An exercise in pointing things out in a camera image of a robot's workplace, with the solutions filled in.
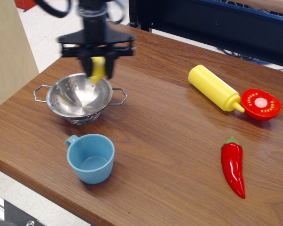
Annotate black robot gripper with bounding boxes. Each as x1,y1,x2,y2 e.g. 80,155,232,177
58,22,135,80

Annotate yellow toy banana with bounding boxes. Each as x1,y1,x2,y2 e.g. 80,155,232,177
89,56,106,84

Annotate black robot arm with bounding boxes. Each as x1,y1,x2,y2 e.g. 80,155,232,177
58,0,135,84

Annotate stainless steel colander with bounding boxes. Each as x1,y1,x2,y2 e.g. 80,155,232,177
33,73,127,125

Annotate light plywood panel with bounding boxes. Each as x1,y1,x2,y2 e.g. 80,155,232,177
0,0,39,105

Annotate red plastic crate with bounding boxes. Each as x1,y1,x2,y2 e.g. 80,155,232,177
14,0,37,10

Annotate light blue plastic cup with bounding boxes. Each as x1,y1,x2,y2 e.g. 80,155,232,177
66,134,115,185

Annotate yellow mustard squeeze bottle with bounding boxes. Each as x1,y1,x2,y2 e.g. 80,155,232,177
188,65,245,113

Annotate red toy chili pepper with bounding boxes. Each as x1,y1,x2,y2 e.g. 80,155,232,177
221,137,246,199

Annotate red toy tomato half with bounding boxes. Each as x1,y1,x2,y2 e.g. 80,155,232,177
241,89,282,121

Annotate blue cables on floor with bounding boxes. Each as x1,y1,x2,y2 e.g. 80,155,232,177
218,47,283,71

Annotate black metal frame rail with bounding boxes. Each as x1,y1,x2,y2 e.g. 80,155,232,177
129,0,283,66

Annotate aluminium and black mount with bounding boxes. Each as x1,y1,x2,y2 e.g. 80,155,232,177
0,197,45,226

